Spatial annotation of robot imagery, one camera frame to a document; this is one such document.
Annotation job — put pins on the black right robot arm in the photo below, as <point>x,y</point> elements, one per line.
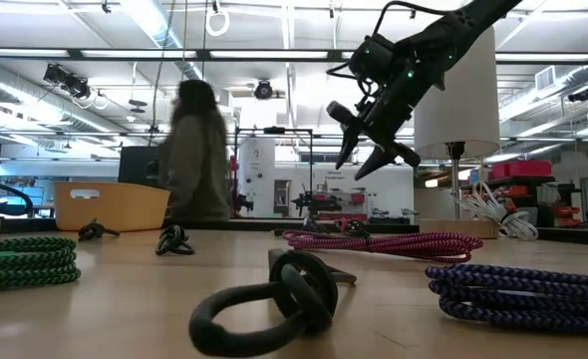
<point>468,30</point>

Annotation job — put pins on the red storage bins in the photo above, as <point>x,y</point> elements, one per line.
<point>523,168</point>

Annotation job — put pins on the black overhead light bar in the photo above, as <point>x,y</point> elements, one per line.
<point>334,55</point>

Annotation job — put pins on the black monitor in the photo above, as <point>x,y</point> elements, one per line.
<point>137,167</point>

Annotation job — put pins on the black ceiling camera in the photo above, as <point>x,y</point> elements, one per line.
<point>263,91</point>
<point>579,95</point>
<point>67,81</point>

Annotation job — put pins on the yellow plastic bin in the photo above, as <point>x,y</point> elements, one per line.
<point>124,209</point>

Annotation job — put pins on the black shelf rack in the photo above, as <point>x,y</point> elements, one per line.
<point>545,179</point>

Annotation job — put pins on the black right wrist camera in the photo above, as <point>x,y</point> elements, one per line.
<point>374,57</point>

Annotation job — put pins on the silver ceiling duct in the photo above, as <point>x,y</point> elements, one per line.
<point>162,35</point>

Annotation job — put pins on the person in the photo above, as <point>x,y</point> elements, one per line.
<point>194,159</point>

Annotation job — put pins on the black background robot arm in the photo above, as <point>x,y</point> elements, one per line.
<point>244,203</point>
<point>319,202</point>

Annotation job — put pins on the white shade table lamp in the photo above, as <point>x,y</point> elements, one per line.
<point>468,124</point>

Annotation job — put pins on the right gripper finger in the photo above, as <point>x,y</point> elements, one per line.
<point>348,144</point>
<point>376,162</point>

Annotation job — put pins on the black background frame rig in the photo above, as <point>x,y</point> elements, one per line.
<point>274,130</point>

